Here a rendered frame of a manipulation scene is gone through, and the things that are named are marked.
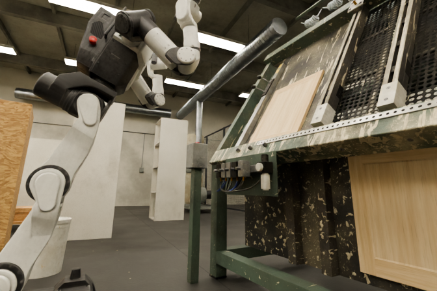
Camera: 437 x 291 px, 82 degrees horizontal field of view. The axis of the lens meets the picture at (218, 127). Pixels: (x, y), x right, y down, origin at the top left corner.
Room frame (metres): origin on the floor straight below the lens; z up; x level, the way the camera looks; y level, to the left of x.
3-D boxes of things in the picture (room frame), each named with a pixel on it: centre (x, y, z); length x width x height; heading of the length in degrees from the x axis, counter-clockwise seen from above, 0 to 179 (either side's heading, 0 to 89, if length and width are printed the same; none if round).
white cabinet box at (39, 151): (4.77, 3.27, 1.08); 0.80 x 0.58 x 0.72; 25
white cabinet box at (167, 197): (5.43, 1.06, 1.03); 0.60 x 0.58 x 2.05; 25
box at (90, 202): (3.62, 1.77, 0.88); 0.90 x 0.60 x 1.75; 25
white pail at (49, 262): (2.02, 1.28, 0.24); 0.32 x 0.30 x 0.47; 25
